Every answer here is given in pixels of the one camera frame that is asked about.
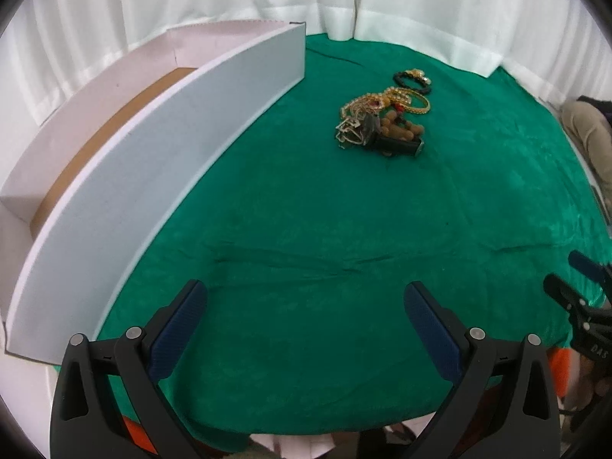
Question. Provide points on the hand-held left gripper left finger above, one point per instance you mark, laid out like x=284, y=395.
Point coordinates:
x=177, y=330

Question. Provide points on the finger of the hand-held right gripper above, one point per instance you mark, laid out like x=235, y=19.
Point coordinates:
x=590, y=267
x=564, y=294

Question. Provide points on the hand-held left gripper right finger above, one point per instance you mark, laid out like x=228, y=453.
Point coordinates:
x=432, y=330

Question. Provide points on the white cardboard box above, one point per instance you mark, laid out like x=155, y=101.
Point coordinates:
x=143, y=162

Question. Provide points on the gold bangle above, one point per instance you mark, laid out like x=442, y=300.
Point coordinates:
x=423, y=107

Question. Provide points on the orange cloth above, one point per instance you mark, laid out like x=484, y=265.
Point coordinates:
x=558, y=373

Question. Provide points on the person's khaki trouser leg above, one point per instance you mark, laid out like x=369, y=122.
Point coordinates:
x=585, y=129

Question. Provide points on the green cloth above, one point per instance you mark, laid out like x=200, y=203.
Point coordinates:
x=311, y=248

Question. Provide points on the dark cloth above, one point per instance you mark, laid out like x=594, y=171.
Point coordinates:
x=595, y=101

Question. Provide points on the white curtain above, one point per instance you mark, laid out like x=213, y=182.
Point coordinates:
x=406, y=5

